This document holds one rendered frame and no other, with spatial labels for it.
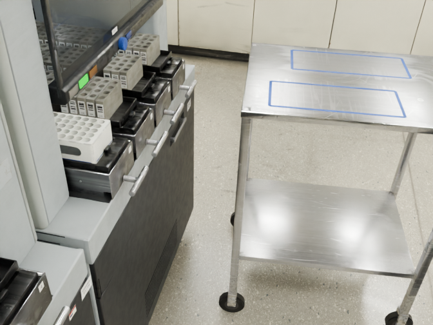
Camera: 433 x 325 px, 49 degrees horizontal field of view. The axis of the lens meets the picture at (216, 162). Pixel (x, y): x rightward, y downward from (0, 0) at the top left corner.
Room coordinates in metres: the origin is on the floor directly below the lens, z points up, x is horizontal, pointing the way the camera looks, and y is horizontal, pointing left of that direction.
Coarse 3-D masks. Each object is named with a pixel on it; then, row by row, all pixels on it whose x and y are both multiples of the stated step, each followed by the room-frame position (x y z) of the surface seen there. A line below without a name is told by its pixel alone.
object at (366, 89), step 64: (256, 64) 1.32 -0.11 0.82; (320, 64) 1.33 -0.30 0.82; (384, 64) 1.35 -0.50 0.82; (384, 128) 1.01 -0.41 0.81; (256, 192) 1.38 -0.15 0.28; (320, 192) 1.39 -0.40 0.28; (384, 192) 1.41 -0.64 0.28; (256, 256) 1.06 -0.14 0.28; (320, 256) 1.07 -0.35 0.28; (384, 256) 1.08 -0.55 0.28
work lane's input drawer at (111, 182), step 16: (112, 144) 0.87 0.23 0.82; (128, 144) 0.89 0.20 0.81; (64, 160) 0.81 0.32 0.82; (112, 160) 0.82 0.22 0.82; (128, 160) 0.88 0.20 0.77; (80, 176) 0.79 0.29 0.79; (96, 176) 0.79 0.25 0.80; (112, 176) 0.79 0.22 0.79; (128, 176) 0.84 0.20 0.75; (144, 176) 0.85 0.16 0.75; (112, 192) 0.78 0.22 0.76
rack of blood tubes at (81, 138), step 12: (60, 120) 0.90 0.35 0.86; (72, 120) 0.89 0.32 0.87; (84, 120) 0.91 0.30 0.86; (96, 120) 0.90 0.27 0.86; (108, 120) 0.90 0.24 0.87; (60, 132) 0.84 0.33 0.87; (72, 132) 0.85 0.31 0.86; (84, 132) 0.85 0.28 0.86; (96, 132) 0.85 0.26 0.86; (108, 132) 0.88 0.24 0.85; (60, 144) 0.88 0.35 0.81; (72, 144) 0.81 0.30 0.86; (84, 144) 0.81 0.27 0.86; (96, 144) 0.82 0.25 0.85; (72, 156) 0.81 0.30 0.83; (84, 156) 0.81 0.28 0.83; (96, 156) 0.81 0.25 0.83
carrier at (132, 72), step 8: (136, 56) 1.21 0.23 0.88; (128, 64) 1.16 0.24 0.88; (136, 64) 1.17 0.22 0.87; (120, 72) 1.11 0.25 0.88; (128, 72) 1.12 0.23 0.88; (136, 72) 1.17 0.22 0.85; (120, 80) 1.11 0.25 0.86; (128, 80) 1.11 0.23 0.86; (136, 80) 1.16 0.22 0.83; (128, 88) 1.11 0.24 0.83
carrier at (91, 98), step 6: (108, 78) 1.07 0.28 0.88; (102, 84) 1.04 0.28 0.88; (96, 90) 1.01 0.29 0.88; (102, 90) 1.01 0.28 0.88; (90, 96) 0.98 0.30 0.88; (96, 96) 0.98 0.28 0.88; (90, 102) 0.96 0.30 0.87; (90, 108) 0.96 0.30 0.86; (90, 114) 0.96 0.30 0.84; (96, 114) 0.96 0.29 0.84
